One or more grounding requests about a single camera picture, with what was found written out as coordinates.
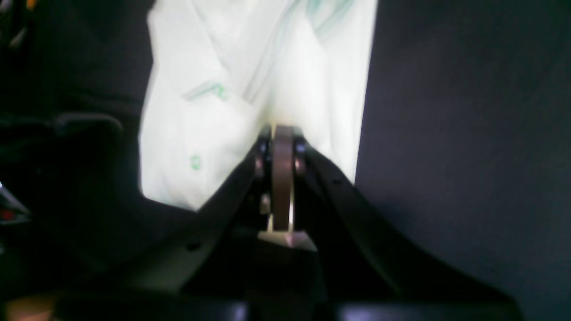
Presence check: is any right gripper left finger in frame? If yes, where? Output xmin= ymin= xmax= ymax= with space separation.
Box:
xmin=58 ymin=125 xmax=294 ymax=321

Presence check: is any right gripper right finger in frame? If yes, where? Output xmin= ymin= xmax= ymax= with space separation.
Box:
xmin=292 ymin=129 xmax=521 ymax=321

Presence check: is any light green T-shirt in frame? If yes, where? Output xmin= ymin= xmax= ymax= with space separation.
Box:
xmin=139 ymin=0 xmax=378 ymax=210

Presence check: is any black table cloth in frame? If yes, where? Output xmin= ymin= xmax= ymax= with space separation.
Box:
xmin=1 ymin=0 xmax=570 ymax=321

